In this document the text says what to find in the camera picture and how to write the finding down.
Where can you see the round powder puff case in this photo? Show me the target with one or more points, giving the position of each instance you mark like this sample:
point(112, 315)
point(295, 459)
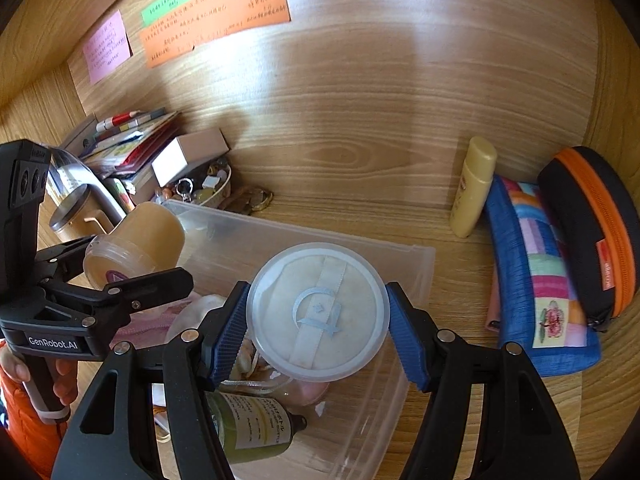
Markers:
point(320, 310)

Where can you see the fruit print box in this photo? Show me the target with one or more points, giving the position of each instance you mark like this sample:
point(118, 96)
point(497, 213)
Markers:
point(122, 192)

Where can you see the yellow bottle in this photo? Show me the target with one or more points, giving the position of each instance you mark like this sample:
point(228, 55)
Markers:
point(470, 190)

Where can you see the person's left hand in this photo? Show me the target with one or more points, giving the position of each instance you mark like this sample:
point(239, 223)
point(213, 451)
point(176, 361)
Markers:
point(62, 380)

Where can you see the small white box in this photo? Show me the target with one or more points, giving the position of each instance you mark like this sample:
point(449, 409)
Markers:
point(190, 155)

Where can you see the amber jar with clear lid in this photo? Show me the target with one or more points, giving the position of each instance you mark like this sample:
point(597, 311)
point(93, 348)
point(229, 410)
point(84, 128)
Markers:
point(140, 240)

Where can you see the pink sticky note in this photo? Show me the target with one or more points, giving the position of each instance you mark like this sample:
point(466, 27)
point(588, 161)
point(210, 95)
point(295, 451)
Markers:
point(107, 47)

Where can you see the brass trinket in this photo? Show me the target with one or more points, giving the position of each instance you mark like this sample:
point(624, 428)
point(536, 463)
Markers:
point(250, 200)

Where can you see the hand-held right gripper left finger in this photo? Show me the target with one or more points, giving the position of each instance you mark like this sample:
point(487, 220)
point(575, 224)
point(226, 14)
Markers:
point(230, 340)

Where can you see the person's left forearm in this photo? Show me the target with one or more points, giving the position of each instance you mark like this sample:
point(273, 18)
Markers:
point(20, 425)

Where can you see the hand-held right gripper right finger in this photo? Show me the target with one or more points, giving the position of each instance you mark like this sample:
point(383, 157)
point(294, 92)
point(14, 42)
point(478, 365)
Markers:
point(405, 340)

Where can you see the clear plastic bin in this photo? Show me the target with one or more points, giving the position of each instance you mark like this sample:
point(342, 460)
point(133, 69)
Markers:
point(380, 280)

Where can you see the floral bowl of beads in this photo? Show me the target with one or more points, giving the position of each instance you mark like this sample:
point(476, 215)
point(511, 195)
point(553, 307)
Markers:
point(217, 192)

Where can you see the pink macaron case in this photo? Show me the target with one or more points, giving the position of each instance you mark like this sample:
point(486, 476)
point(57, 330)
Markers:
point(310, 391)

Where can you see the blue patchwork pouch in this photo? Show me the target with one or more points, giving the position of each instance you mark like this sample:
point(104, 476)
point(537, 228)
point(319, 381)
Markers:
point(540, 285)

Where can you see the stack of booklets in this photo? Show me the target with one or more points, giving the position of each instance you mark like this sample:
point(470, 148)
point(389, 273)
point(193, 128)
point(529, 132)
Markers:
point(130, 150)

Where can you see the green glass bottle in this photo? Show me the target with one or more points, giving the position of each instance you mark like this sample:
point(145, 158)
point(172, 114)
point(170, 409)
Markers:
point(250, 430)

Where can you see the brown ceramic mug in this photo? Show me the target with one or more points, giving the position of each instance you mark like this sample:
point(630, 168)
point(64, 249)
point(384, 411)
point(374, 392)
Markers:
point(70, 210)

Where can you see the black case with orange zipper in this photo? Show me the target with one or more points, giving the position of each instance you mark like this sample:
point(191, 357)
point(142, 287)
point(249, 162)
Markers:
point(580, 230)

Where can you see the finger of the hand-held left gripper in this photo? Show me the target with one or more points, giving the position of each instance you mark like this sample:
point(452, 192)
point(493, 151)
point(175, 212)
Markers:
point(145, 292)
point(65, 257)

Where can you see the orange sticky note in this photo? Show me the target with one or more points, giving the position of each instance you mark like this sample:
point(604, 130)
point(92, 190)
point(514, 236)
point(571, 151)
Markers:
point(225, 20)

